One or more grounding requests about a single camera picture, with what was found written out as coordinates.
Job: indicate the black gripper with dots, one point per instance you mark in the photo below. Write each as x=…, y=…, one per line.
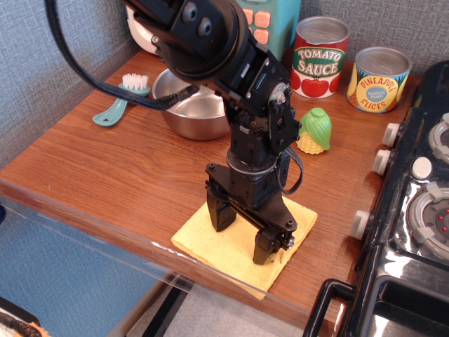
x=255, y=193

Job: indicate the yellow towel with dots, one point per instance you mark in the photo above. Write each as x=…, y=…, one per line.
x=231, y=251

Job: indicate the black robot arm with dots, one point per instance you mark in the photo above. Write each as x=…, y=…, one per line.
x=256, y=96

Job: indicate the toy corn cob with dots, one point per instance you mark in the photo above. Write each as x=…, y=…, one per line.
x=315, y=132

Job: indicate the steel bowl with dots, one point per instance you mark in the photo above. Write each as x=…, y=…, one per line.
x=198, y=117

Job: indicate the black toy stove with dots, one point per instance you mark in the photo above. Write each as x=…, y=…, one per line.
x=401, y=286

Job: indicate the teal dish brush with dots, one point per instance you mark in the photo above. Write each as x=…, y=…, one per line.
x=134, y=83

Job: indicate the clear acrylic table guard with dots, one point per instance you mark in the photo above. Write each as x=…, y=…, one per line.
x=140, y=218

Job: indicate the tomato sauce can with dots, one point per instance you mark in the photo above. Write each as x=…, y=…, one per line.
x=318, y=56

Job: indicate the pineapple slices can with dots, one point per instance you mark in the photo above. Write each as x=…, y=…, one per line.
x=378, y=78

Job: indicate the toy microwave teal white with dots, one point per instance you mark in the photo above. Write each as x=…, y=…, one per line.
x=270, y=24

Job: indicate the orange fuzzy object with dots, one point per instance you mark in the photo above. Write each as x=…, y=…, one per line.
x=17, y=328

